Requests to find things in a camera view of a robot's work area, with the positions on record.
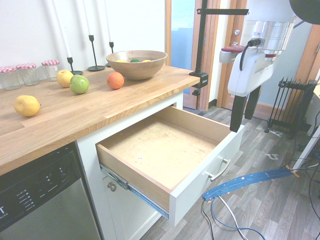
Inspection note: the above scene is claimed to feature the yellow round fruit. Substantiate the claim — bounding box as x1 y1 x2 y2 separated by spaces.
56 69 75 89

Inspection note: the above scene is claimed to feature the orange fruit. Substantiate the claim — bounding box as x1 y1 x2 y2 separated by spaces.
106 71 125 90

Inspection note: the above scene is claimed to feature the black clamp camera stand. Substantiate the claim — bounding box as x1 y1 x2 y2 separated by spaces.
188 0 250 97

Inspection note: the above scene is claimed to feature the black candle holder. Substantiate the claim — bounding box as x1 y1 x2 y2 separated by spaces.
86 34 106 72
66 56 84 76
104 41 115 68

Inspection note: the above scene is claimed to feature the white drawer wooden interior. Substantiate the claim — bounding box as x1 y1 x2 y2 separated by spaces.
95 105 246 227

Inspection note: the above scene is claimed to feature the green apple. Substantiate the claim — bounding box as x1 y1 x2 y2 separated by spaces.
69 74 90 95

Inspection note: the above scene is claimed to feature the thin black cable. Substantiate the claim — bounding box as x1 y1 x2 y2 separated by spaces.
200 198 219 240

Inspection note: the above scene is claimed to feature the glass jar red checked lid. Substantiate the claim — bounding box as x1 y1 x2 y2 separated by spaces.
0 66 22 91
41 59 61 82
15 62 41 87

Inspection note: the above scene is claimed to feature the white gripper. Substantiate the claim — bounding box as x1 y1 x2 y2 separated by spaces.
227 47 276 133

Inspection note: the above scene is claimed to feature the black camera cable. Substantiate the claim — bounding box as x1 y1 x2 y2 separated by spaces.
239 37 262 72

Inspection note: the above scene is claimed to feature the metal drawer slide rail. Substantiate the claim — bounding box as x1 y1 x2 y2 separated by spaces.
99 163 171 220

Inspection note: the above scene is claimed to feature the wooden door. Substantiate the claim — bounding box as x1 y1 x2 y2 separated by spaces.
215 0 251 110

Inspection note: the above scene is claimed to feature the black oil radiator heater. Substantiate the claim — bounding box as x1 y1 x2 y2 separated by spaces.
264 77 319 140

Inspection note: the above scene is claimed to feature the grey wrist camera red mount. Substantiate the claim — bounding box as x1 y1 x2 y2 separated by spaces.
219 45 245 65

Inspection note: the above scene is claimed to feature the white cable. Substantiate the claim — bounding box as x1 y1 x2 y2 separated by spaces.
216 194 252 240

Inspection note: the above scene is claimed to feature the wooden bowl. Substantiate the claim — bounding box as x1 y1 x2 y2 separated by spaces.
105 49 169 81

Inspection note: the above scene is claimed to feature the stainless steel dishwasher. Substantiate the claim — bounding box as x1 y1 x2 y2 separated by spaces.
0 141 101 240

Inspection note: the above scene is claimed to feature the blue taped cable bundle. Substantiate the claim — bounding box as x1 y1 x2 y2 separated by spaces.
201 166 301 203

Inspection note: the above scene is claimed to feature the white kitchen cabinet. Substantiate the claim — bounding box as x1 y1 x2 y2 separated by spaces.
75 90 185 240

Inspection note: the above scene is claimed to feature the large yellow lemon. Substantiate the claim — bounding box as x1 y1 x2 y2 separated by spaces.
13 95 42 118

